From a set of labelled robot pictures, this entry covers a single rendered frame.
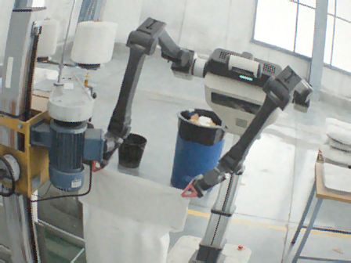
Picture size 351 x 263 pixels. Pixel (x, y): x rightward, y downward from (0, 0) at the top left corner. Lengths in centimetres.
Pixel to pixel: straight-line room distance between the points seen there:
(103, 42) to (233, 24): 826
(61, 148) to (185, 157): 265
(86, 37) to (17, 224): 83
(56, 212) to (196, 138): 181
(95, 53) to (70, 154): 36
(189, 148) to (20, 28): 284
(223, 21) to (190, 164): 603
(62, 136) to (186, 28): 855
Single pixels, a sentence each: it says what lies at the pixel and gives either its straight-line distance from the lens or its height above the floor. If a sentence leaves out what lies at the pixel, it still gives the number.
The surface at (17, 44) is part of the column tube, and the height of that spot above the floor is 162.
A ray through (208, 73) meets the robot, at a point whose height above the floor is 143.
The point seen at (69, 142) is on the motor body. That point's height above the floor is 128.
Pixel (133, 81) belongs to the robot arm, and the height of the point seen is 145.
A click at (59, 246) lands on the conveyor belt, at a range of 249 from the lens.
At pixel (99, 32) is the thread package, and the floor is 165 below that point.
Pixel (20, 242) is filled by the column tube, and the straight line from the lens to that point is 186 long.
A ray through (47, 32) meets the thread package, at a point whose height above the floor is 164.
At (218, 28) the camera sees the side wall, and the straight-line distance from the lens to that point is 982.
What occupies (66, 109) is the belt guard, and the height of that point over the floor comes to 141.
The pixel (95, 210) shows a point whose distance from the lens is 203.
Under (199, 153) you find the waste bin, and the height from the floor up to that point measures 40.
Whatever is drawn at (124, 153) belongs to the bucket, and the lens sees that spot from 447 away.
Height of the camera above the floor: 186
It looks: 19 degrees down
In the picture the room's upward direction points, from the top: 9 degrees clockwise
